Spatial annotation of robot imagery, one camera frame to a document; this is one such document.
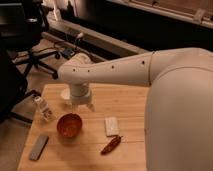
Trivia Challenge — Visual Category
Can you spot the white rectangular block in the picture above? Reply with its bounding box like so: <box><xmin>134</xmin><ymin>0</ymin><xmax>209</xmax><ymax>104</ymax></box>
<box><xmin>105</xmin><ymin>117</ymin><xmax>119</xmax><ymax>136</ymax></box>

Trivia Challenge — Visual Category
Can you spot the blue box on floor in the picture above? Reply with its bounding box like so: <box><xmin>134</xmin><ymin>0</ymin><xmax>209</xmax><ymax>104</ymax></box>
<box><xmin>61</xmin><ymin>48</ymin><xmax>76</xmax><ymax>60</ymax></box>

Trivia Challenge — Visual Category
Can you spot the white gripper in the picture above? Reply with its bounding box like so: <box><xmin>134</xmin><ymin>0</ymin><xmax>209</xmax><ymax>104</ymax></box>
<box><xmin>69</xmin><ymin>83</ymin><xmax>95</xmax><ymax>112</ymax></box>

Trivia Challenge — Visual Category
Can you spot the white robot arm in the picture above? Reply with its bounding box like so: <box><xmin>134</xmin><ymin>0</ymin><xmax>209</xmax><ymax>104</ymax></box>
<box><xmin>58</xmin><ymin>48</ymin><xmax>213</xmax><ymax>171</ymax></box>

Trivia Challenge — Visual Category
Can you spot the red chili pepper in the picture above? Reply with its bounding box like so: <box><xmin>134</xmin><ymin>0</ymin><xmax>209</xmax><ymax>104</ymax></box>
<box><xmin>101</xmin><ymin>136</ymin><xmax>122</xmax><ymax>155</ymax></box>

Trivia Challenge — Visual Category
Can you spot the grey remote control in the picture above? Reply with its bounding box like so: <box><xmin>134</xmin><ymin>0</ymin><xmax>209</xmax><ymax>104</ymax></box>
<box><xmin>29</xmin><ymin>134</ymin><xmax>49</xmax><ymax>161</ymax></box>

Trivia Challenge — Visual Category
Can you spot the black office chair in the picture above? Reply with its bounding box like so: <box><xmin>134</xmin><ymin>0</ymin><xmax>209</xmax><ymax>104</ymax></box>
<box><xmin>0</xmin><ymin>0</ymin><xmax>62</xmax><ymax>80</ymax></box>

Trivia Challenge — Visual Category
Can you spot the orange ceramic bowl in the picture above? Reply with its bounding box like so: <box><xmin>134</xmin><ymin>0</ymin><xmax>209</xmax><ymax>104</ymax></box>
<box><xmin>56</xmin><ymin>113</ymin><xmax>83</xmax><ymax>138</ymax></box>

